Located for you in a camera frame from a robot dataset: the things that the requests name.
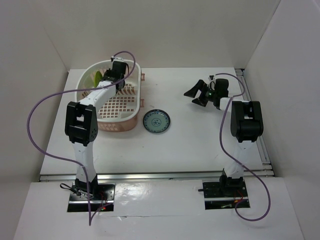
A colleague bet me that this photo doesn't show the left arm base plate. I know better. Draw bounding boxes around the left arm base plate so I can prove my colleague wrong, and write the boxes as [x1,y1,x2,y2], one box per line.
[59,183,116,213]

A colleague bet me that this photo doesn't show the pink white dish rack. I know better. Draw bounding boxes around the pink white dish rack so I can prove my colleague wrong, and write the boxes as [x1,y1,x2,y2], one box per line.
[76,60,145,132]

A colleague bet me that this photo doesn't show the green plate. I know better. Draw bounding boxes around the green plate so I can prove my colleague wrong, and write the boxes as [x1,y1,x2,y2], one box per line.
[93,70,103,88]

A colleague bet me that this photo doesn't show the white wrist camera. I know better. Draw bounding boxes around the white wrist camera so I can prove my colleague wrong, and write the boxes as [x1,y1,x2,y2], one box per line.
[110,56,125,63]
[208,75,216,90]

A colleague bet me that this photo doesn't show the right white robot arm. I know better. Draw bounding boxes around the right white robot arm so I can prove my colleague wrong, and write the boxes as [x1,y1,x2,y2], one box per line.
[183,75,264,198]

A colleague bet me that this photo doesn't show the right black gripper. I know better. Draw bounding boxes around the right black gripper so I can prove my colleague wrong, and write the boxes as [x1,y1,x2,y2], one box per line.
[184,79,218,107]

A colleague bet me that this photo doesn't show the blue floral plate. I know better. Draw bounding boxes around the blue floral plate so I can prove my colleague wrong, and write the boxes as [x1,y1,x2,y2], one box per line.
[142,109,171,134]

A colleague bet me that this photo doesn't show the aluminium front rail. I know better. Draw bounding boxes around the aluminium front rail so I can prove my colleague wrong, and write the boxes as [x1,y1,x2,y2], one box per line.
[38,169,276,182]

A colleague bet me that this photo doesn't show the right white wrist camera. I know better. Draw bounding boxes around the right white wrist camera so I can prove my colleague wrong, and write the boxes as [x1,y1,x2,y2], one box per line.
[208,75,216,90]

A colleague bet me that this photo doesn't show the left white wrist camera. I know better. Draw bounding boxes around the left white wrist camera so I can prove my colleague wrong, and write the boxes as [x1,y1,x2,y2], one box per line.
[110,56,125,63]

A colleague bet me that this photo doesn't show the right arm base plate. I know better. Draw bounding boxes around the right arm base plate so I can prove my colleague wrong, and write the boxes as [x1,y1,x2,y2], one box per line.
[197,182,250,210]

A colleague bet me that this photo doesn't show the aluminium side rail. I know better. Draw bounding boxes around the aluminium side rail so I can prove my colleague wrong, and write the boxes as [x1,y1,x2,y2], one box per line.
[235,69,273,172]

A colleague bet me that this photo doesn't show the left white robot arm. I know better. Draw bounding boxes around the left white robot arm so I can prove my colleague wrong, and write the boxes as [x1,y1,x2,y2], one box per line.
[64,57,129,200]

